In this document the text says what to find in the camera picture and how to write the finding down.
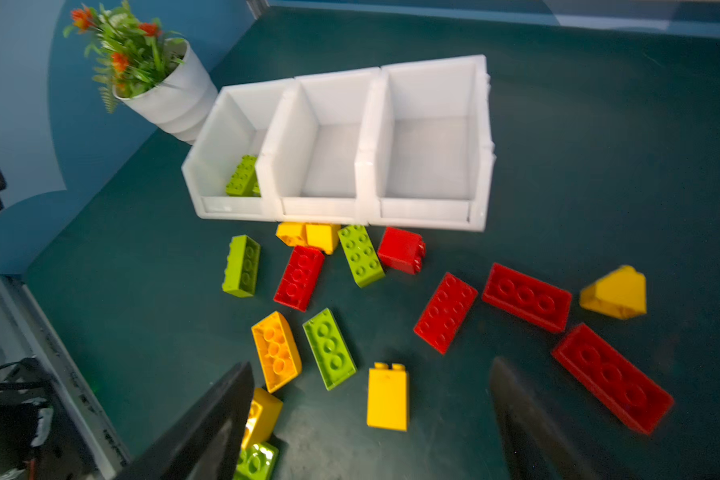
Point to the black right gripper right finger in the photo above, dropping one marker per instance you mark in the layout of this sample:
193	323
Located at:
538	440

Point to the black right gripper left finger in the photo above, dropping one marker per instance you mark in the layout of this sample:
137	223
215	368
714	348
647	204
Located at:
205	443

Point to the green lego brick front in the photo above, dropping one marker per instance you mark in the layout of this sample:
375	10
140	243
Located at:
256	462

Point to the green lego brick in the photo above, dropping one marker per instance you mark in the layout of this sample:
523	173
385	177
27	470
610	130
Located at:
256	462
332	356
360	253
242	267

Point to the red lego brick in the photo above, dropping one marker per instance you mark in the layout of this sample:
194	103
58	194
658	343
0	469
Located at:
633	397
532	300
445	312
300	277

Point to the small red lego cube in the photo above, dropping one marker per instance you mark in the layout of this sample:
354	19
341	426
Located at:
402	250

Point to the green lego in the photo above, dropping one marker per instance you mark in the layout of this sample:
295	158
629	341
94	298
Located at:
243	182

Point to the small yellow lego front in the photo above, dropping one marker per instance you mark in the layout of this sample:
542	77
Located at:
263	415

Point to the orange lego brick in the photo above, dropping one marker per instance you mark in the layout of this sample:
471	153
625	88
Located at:
277	351

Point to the yellow tall lego brick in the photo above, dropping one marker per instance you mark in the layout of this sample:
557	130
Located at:
388	397

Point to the yellow sloped lego brick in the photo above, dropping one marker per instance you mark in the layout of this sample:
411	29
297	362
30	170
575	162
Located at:
621	294

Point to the yellow lego pair by bin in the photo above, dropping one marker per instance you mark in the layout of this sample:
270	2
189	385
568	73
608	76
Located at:
324	237

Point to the white three-compartment bin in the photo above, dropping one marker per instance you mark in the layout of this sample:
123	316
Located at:
405	145

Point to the potted artificial flower plant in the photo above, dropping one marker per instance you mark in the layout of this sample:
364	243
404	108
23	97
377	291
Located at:
154	72

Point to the front aluminium rail bed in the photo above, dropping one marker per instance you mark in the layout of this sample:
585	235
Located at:
52	426

